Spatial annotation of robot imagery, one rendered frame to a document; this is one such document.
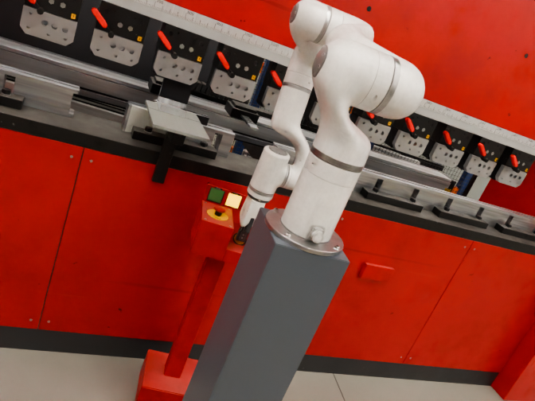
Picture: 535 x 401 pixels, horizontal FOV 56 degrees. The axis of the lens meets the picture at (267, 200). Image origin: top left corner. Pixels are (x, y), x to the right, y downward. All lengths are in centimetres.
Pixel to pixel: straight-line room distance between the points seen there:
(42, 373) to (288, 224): 123
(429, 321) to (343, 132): 173
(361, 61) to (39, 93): 110
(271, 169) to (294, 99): 22
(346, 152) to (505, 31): 135
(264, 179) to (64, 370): 105
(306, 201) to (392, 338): 159
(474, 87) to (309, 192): 131
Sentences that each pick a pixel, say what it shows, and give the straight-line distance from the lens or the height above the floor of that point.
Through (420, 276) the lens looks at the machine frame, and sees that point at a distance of 241.
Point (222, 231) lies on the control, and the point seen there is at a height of 76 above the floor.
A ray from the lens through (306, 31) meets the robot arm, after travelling 138.
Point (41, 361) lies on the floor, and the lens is 209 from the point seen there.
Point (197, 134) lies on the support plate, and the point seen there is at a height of 100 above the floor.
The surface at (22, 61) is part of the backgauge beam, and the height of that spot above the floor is 95.
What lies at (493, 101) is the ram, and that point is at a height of 141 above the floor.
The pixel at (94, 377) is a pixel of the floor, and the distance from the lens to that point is 207.
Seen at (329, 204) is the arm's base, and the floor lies 110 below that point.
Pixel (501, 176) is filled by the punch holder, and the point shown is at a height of 113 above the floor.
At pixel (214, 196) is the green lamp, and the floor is 80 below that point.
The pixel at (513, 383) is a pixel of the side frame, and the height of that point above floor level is 12.
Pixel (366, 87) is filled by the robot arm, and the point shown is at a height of 135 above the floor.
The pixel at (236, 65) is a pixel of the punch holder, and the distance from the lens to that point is 178.
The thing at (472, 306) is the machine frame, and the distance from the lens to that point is 273.
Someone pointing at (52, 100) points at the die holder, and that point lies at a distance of 178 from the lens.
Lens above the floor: 142
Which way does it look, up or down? 20 degrees down
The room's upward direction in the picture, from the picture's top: 22 degrees clockwise
